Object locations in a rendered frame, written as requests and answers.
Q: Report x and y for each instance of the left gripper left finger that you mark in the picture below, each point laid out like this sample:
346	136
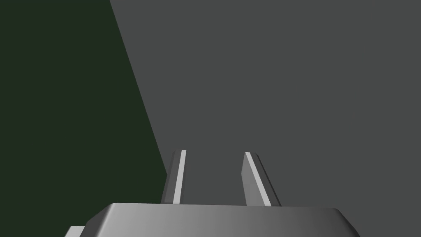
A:
174	184

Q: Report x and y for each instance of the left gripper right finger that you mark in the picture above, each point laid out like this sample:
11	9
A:
258	187

